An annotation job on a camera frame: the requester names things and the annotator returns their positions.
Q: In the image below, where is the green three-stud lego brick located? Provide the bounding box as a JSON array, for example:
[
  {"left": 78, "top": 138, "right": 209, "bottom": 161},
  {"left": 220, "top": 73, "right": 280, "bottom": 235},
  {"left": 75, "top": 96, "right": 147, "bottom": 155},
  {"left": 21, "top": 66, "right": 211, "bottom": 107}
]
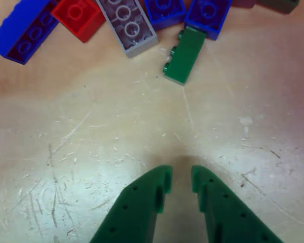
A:
[{"left": 162, "top": 26, "right": 206, "bottom": 87}]

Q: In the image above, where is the blue two-by-two lego brick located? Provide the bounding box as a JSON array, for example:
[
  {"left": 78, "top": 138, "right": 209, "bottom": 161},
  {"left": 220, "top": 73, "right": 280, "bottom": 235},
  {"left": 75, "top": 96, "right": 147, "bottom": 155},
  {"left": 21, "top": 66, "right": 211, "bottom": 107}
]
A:
[
  {"left": 183, "top": 0, "right": 234, "bottom": 41},
  {"left": 143, "top": 0, "right": 187, "bottom": 32}
]

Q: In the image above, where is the blue two-by-four lego brick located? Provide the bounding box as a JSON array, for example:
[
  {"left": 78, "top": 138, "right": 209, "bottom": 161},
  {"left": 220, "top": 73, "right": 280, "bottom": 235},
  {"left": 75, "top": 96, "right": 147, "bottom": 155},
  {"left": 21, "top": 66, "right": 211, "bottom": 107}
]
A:
[{"left": 0, "top": 0, "right": 60, "bottom": 66}]

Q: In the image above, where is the grey two-by-four lego brick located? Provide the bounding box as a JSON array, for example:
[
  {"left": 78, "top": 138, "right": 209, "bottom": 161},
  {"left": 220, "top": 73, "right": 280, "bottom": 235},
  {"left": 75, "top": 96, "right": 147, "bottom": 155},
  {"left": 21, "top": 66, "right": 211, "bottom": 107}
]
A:
[{"left": 95, "top": 0, "right": 159, "bottom": 59}]

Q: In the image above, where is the dark red long lego brick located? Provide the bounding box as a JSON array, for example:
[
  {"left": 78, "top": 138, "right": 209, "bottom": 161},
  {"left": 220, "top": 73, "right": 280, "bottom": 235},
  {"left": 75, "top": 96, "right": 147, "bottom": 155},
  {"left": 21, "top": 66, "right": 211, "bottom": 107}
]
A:
[{"left": 232, "top": 0, "right": 258, "bottom": 9}]

